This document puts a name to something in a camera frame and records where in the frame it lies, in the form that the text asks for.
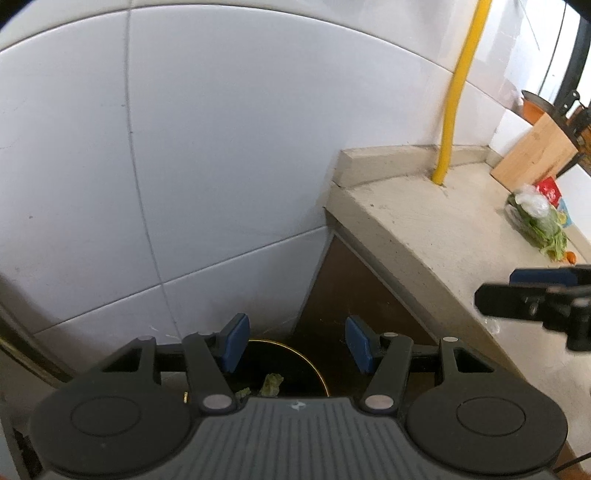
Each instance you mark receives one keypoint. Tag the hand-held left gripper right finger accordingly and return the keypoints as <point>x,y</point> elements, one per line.
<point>360,344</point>

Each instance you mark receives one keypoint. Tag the red blue drink carton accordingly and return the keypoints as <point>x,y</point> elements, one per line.
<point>551,191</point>

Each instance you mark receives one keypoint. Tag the wooden knife block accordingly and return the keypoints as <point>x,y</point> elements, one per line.
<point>535,154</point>

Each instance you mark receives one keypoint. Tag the napa cabbage leaves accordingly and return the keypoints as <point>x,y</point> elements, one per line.
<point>545,230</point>

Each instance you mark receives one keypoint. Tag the orange peel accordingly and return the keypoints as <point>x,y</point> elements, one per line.
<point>571,257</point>

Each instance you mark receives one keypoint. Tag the yellow pipe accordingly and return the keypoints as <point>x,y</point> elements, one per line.
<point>457,92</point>

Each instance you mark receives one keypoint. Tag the black trash bin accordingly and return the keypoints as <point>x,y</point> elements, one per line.
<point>295,369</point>

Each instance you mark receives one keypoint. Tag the window frame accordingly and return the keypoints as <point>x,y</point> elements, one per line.
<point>575,46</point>

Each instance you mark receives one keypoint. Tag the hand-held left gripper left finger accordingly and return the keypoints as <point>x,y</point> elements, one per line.
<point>233,344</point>

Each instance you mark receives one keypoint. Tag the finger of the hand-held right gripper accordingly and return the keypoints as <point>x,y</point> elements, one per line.
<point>545,276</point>
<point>508,301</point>

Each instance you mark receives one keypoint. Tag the clear plastic wrap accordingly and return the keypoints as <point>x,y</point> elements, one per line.
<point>531,201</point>

